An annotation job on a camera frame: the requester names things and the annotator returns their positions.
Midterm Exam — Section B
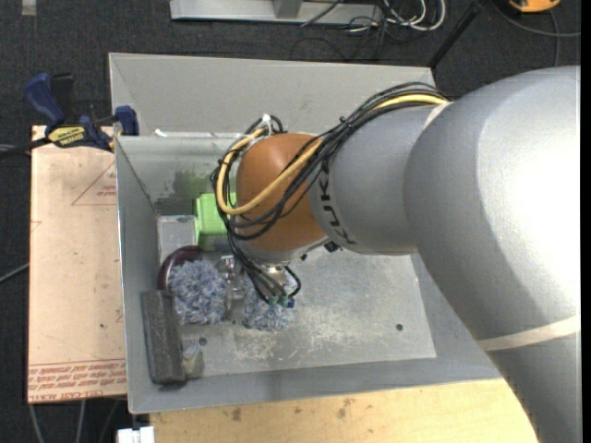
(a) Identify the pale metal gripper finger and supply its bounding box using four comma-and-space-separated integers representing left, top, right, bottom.
226, 290, 248, 327
218, 255, 247, 292

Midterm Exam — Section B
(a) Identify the brown cardboard board, red print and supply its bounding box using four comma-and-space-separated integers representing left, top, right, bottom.
27, 125, 128, 405

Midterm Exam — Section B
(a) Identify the clear glass thing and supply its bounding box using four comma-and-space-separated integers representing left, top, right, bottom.
181, 339, 205, 379

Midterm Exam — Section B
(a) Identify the blue and white fluffy cloth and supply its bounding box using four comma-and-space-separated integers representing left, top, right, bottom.
165, 259, 296, 332

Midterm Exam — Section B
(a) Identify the light green box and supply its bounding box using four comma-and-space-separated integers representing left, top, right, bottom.
193, 192, 237, 252

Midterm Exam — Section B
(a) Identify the dark grey flat block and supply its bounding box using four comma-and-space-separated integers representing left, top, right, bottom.
139, 289, 188, 386

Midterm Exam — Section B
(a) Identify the grey rectangular block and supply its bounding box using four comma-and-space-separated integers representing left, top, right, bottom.
155, 214, 199, 261

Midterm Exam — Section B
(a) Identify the grey metal bin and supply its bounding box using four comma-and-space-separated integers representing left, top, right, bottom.
108, 52, 504, 415

